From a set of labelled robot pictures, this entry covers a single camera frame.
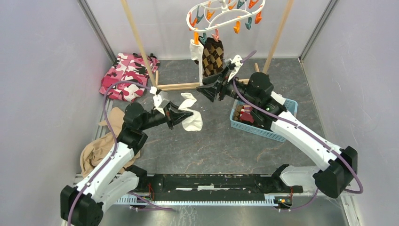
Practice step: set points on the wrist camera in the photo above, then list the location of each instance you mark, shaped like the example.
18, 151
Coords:
234, 65
160, 99

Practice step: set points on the blue plastic basket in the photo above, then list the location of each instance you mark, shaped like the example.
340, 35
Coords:
291, 106

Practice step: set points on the pink clothespin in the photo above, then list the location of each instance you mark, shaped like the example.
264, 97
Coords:
215, 35

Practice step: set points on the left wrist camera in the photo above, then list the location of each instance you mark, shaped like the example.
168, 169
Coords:
160, 99

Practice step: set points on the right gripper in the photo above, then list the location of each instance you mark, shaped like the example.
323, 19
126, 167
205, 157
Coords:
210, 91

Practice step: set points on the beige cloth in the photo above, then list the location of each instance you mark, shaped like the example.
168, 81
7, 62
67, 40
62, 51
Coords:
94, 152

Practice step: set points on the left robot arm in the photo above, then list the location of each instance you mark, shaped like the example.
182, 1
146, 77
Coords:
86, 203

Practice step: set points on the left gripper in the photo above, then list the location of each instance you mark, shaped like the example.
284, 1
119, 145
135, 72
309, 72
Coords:
175, 115

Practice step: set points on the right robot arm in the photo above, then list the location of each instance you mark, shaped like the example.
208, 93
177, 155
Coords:
336, 167

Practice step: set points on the wooden drying rack frame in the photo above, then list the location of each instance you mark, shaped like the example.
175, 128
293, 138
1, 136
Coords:
154, 78

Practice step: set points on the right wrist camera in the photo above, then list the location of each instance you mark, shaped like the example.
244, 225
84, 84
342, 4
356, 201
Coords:
234, 65

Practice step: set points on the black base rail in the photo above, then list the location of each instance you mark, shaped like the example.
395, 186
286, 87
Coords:
212, 187

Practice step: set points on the brown argyle sock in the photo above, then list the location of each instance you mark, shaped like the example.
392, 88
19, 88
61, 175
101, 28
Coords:
209, 58
220, 51

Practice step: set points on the white plastic clip hanger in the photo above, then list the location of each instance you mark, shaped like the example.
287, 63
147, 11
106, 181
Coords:
205, 17

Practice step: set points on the pink camouflage cloth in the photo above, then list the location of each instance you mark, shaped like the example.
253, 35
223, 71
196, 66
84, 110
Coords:
126, 67

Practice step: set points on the red striped sock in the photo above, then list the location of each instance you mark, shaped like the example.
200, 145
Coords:
245, 114

